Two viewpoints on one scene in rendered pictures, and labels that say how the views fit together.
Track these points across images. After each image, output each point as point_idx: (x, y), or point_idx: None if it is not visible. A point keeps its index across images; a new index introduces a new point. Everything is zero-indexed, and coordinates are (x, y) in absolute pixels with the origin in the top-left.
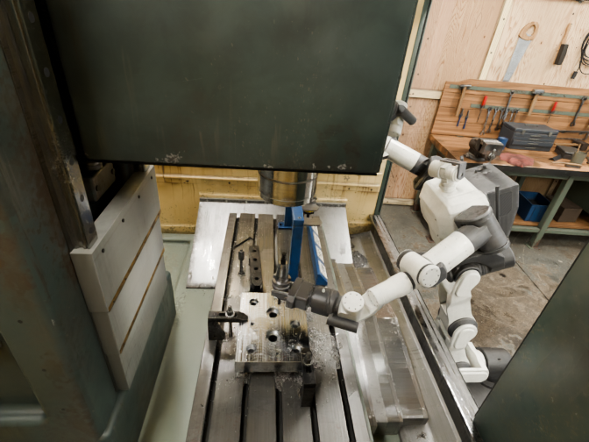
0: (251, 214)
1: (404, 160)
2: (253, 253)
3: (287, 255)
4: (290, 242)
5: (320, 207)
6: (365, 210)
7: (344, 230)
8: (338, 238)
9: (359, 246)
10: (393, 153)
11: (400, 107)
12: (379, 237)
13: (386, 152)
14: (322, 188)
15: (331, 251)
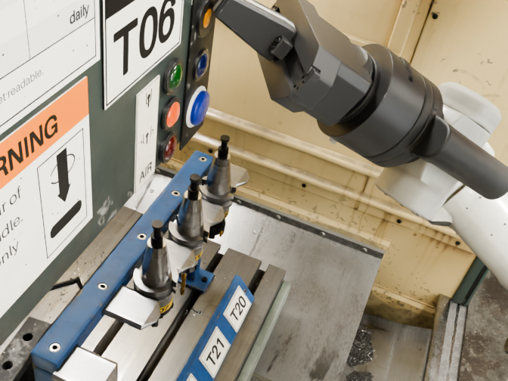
0: (131, 212)
1: (494, 258)
2: (20, 342)
3: (121, 366)
4: (159, 327)
5: (319, 238)
6: (433, 281)
7: (351, 318)
8: (326, 333)
9: (384, 363)
10: (465, 224)
11: (437, 131)
12: (425, 376)
13: (446, 210)
14: (333, 200)
15: (292, 360)
